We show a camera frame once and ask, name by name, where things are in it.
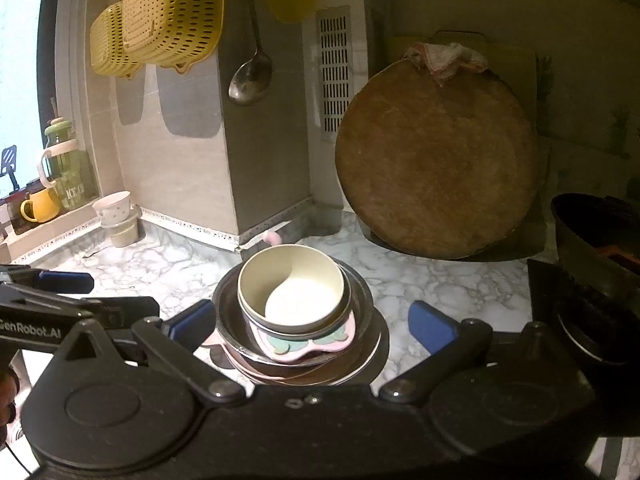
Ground steel bowl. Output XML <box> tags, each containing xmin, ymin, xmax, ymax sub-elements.
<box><xmin>213</xmin><ymin>244</ymin><xmax>374</xmax><ymax>368</ymax></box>

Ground pink bear-shaped plate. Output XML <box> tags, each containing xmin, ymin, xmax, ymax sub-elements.
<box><xmin>218</xmin><ymin>310</ymin><xmax>390</xmax><ymax>386</ymax></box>

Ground cream plastic bowl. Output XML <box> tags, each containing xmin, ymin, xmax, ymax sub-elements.
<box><xmin>236</xmin><ymin>244</ymin><xmax>347</xmax><ymax>336</ymax></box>

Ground left hand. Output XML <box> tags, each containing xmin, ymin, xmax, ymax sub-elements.
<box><xmin>0</xmin><ymin>367</ymin><xmax>21</xmax><ymax>445</ymax></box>

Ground dark glass jar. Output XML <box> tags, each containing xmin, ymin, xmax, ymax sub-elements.
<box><xmin>1</xmin><ymin>193</ymin><xmax>36</xmax><ymax>236</ymax></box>

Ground yellow mug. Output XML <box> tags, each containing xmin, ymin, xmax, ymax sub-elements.
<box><xmin>21</xmin><ymin>188</ymin><xmax>62</xmax><ymax>223</ymax></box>

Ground clear plastic container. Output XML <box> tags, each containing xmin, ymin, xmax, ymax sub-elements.
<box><xmin>101</xmin><ymin>205</ymin><xmax>141</xmax><ymax>248</ymax></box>

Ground white floral bowl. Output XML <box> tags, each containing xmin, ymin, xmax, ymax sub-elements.
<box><xmin>92</xmin><ymin>191</ymin><xmax>131</xmax><ymax>226</ymax></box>

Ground green glass pitcher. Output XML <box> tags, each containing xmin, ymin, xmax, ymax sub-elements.
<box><xmin>38</xmin><ymin>117</ymin><xmax>98</xmax><ymax>211</ymax></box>

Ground black wok pan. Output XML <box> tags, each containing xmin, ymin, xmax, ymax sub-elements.
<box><xmin>527</xmin><ymin>193</ymin><xmax>639</xmax><ymax>365</ymax></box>

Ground black slotted spatula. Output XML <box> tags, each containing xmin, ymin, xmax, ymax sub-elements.
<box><xmin>0</xmin><ymin>144</ymin><xmax>20</xmax><ymax>193</ymax></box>

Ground round wooden cutting board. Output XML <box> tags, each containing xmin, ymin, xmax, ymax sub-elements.
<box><xmin>335</xmin><ymin>60</ymin><xmax>538</xmax><ymax>260</ymax></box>

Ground small yellow colander basket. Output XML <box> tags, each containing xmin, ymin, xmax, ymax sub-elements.
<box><xmin>89</xmin><ymin>1</ymin><xmax>143</xmax><ymax>79</ymax></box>

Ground metal ladle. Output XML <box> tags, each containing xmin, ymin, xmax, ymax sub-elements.
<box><xmin>228</xmin><ymin>0</ymin><xmax>272</xmax><ymax>106</ymax></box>

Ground crumpled cloth rag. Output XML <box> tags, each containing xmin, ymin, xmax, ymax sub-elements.
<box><xmin>404</xmin><ymin>42</ymin><xmax>488</xmax><ymax>87</ymax></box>

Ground white vent grille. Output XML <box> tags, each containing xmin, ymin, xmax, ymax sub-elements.
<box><xmin>317</xmin><ymin>6</ymin><xmax>352</xmax><ymax>143</ymax></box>

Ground large yellow colander basket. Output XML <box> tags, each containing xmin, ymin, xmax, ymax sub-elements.
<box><xmin>122</xmin><ymin>0</ymin><xmax>224</xmax><ymax>75</ymax></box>

